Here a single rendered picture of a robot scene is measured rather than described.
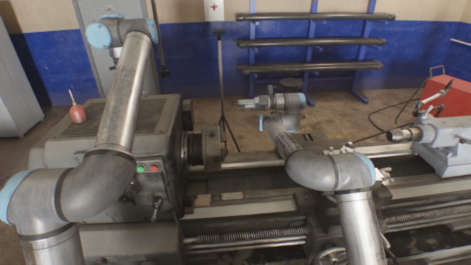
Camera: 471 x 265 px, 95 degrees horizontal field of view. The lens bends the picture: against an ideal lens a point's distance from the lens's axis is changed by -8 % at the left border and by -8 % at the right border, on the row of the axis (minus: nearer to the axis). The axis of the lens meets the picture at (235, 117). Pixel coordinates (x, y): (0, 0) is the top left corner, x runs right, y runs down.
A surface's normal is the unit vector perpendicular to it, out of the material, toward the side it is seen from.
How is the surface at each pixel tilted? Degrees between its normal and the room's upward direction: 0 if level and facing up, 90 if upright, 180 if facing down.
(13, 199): 51
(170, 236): 32
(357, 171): 41
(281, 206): 36
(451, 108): 90
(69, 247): 81
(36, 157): 46
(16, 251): 0
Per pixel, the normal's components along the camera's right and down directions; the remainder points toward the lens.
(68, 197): 0.19, -0.18
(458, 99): -0.91, 0.22
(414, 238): -0.02, -0.86
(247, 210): 0.04, -0.40
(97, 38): 0.00, 0.50
